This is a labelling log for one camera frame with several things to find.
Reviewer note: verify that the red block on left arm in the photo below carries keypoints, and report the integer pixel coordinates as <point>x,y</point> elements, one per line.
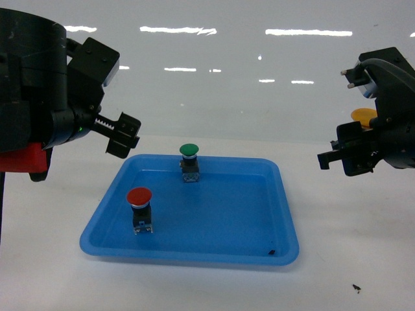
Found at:
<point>32,159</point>

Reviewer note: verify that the red mushroom push button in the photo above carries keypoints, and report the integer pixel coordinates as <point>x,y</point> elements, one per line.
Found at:
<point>139,200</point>

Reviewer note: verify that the yellow mushroom push button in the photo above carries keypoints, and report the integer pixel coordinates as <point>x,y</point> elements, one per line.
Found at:
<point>364,116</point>

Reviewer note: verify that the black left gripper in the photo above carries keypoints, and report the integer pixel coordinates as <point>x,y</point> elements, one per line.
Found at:
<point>73,107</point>

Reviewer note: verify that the blue plastic tray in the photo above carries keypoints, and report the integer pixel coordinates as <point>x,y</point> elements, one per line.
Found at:
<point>237,213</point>

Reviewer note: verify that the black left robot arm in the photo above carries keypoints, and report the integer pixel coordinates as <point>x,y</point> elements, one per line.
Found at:
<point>33,50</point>

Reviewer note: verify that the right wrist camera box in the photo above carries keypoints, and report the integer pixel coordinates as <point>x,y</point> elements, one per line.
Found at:
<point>380,70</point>

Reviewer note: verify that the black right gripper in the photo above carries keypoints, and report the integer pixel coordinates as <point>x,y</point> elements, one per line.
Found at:
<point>394,127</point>

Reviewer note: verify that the green mushroom push button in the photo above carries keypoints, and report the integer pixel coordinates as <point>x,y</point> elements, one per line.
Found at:
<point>189,163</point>

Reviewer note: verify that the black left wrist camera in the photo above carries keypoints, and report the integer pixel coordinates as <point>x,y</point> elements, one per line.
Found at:
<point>92,60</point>

